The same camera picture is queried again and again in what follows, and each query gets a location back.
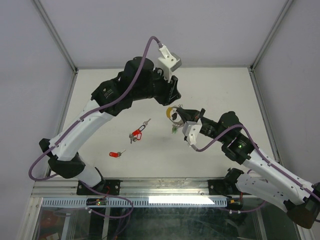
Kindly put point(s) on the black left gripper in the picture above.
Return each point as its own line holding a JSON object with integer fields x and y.
{"x": 172, "y": 93}

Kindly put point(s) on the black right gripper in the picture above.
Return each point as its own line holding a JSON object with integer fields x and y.
{"x": 190, "y": 115}

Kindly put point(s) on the black key tag with key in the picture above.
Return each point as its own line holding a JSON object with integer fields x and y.
{"x": 174, "y": 116}

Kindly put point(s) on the large grey keyring yellow handle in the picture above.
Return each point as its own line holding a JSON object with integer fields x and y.
{"x": 172, "y": 109}

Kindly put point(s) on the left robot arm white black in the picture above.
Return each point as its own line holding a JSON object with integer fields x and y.
{"x": 139, "y": 80}

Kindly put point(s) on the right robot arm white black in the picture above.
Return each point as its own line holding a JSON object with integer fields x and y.
{"x": 298, "y": 198}

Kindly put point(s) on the green key tag right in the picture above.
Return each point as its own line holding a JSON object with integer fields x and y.
{"x": 174, "y": 129}

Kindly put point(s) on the red solid key tag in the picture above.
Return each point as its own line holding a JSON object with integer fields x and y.
{"x": 136, "y": 132}

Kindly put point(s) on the red key tag white label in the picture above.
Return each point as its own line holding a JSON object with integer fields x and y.
{"x": 138, "y": 137}

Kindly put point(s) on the silver key pair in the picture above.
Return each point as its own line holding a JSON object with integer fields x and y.
{"x": 131, "y": 138}

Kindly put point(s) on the red key tag with key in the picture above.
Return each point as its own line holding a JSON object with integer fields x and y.
{"x": 116, "y": 154}

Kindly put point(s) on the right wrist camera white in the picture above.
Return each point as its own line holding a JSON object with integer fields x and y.
{"x": 190, "y": 130}

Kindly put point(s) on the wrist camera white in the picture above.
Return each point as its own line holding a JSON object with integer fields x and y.
{"x": 169, "y": 62}
{"x": 190, "y": 130}

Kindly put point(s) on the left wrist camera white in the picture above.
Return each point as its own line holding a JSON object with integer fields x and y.
{"x": 169, "y": 62}

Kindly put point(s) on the grey slotted cable duct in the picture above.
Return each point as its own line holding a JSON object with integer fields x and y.
{"x": 137, "y": 202}

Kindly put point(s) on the aluminium mounting rail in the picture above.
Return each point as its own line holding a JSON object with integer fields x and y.
{"x": 136, "y": 187}

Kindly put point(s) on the right aluminium frame post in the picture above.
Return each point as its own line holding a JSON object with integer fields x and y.
{"x": 272, "y": 33}

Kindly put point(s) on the aluminium frame post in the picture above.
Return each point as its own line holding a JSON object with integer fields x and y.
{"x": 54, "y": 34}
{"x": 272, "y": 33}

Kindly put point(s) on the left aluminium frame post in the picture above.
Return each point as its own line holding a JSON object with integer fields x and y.
{"x": 54, "y": 34}

